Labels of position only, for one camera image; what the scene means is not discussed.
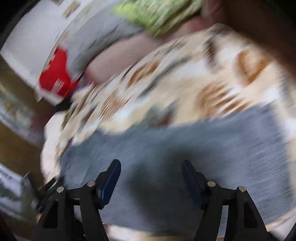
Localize red box with white text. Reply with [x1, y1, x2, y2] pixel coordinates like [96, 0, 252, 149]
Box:
[39, 47, 79, 98]

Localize grey blue denim jeans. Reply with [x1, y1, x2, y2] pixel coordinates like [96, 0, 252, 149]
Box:
[61, 105, 295, 237]

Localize white board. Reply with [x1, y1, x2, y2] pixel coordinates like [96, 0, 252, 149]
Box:
[1, 0, 91, 105]

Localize green patterned cloth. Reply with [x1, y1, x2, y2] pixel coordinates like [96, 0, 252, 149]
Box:
[114, 0, 203, 36]

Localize beige leaf pattern fleece blanket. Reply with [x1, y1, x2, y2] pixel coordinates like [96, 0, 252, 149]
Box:
[41, 25, 295, 240]

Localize pink brown bed sheet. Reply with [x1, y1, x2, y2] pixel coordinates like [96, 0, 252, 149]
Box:
[84, 16, 208, 85]

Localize grey quilted blanket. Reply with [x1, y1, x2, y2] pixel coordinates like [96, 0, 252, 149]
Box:
[66, 12, 142, 79]

